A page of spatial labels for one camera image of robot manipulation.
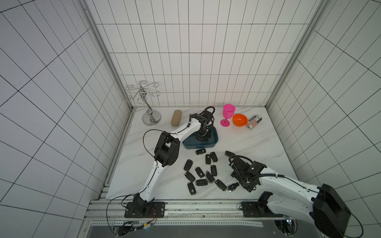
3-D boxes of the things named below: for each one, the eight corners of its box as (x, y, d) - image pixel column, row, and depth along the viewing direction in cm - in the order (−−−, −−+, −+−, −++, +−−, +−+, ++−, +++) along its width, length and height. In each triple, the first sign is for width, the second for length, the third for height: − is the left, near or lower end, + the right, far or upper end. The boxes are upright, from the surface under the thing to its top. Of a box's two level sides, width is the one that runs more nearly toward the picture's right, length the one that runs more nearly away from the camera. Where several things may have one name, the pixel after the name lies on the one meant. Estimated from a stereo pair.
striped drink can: (244, 126, 109) (246, 123, 107) (254, 115, 116) (256, 113, 113) (251, 130, 107) (253, 128, 104) (261, 119, 113) (263, 117, 111)
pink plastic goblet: (220, 126, 109) (224, 112, 97) (219, 118, 114) (222, 103, 102) (231, 126, 109) (236, 112, 97) (229, 118, 114) (234, 103, 102)
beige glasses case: (170, 125, 109) (169, 123, 107) (174, 111, 119) (174, 109, 116) (179, 126, 108) (178, 124, 106) (182, 112, 118) (182, 110, 116)
